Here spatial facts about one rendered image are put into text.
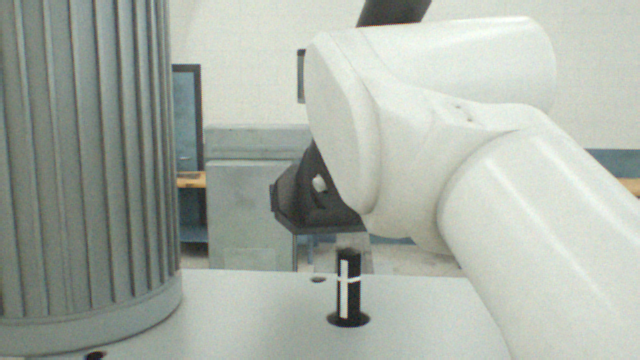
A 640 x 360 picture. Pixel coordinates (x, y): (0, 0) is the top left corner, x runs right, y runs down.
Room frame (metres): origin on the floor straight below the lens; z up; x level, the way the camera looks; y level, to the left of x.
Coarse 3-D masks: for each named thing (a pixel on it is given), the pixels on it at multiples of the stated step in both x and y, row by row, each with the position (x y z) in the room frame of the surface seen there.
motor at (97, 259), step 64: (0, 0) 0.40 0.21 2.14; (64, 0) 0.42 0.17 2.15; (128, 0) 0.45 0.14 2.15; (0, 64) 0.40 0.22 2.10; (64, 64) 0.42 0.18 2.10; (128, 64) 0.45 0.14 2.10; (0, 128) 0.40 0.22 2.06; (64, 128) 0.41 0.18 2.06; (128, 128) 0.44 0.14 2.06; (0, 192) 0.40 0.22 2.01; (64, 192) 0.41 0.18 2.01; (128, 192) 0.44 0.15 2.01; (0, 256) 0.40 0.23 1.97; (64, 256) 0.41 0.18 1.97; (128, 256) 0.44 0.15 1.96; (0, 320) 0.40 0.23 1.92; (64, 320) 0.41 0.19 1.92; (128, 320) 0.43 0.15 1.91
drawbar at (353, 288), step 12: (348, 252) 0.47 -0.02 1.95; (360, 252) 0.47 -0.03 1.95; (348, 264) 0.46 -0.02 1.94; (360, 264) 0.47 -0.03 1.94; (348, 276) 0.46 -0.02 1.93; (360, 276) 0.47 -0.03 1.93; (348, 288) 0.46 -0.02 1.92; (360, 288) 0.47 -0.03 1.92; (348, 300) 0.46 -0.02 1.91; (360, 300) 0.47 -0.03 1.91; (348, 312) 0.46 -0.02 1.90; (360, 312) 0.47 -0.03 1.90; (348, 324) 0.46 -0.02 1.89
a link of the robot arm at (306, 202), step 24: (312, 144) 0.39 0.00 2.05; (288, 168) 0.47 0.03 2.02; (312, 168) 0.39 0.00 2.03; (288, 192) 0.46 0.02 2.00; (312, 192) 0.42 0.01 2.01; (336, 192) 0.37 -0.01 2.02; (288, 216) 0.45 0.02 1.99; (312, 216) 0.43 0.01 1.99; (336, 216) 0.44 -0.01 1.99; (360, 216) 0.38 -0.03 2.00
